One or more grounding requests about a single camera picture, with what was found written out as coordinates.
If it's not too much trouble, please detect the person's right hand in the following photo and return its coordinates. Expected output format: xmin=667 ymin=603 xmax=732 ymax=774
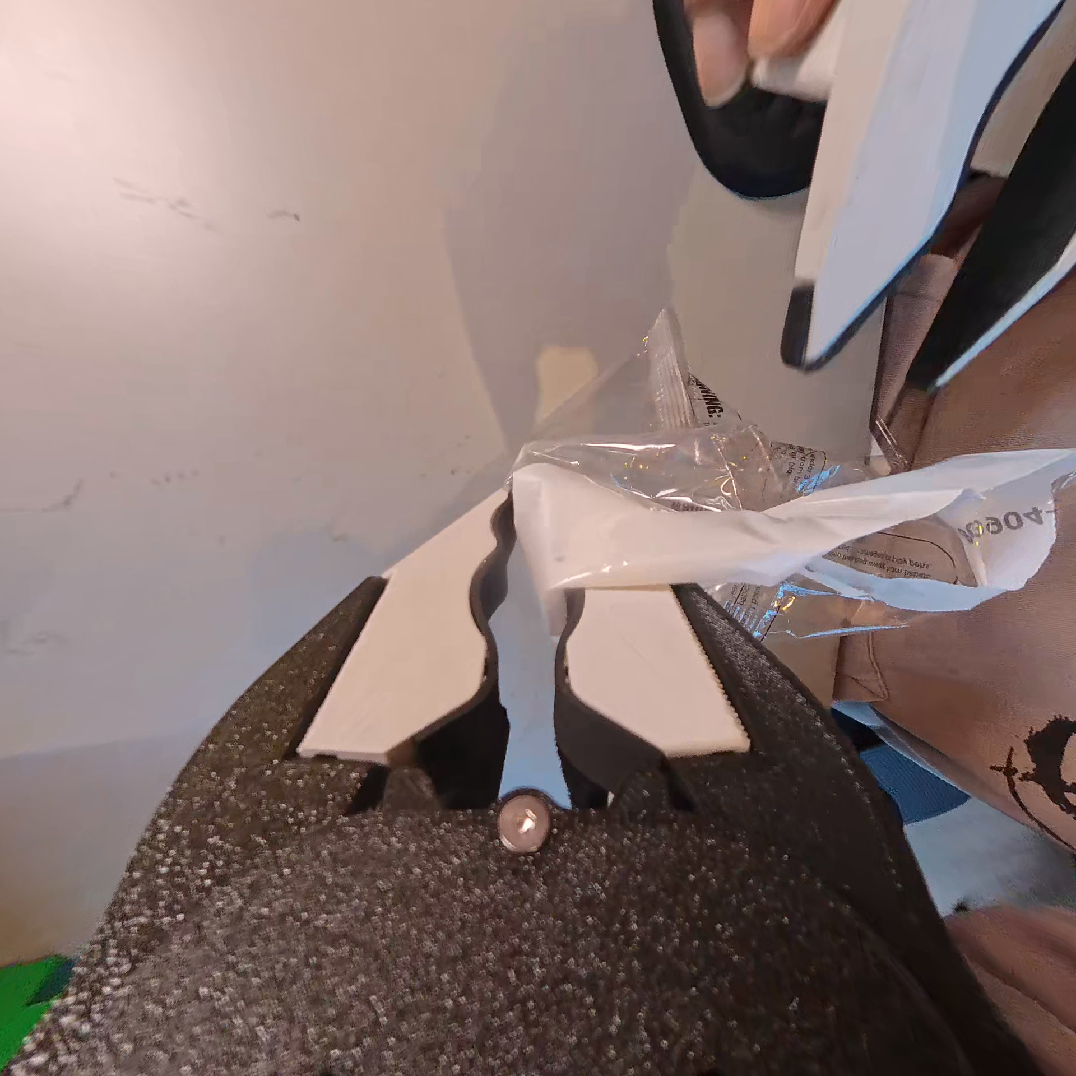
xmin=685 ymin=0 xmax=839 ymax=109

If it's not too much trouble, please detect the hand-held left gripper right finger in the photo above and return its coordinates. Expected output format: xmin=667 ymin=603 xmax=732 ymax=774
xmin=553 ymin=584 xmax=752 ymax=810

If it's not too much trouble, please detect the grey desk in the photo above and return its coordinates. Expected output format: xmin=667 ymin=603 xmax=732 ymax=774
xmin=0 ymin=0 xmax=892 ymax=968

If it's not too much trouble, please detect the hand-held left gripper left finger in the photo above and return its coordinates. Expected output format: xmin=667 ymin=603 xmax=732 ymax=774
xmin=298 ymin=494 xmax=517 ymax=810

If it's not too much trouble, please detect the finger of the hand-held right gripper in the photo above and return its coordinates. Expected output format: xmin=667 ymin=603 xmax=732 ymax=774
xmin=912 ymin=50 xmax=1076 ymax=392
xmin=780 ymin=0 xmax=1069 ymax=373

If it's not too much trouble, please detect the green plastic bin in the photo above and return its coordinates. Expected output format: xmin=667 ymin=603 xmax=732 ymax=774
xmin=0 ymin=954 xmax=78 ymax=1076

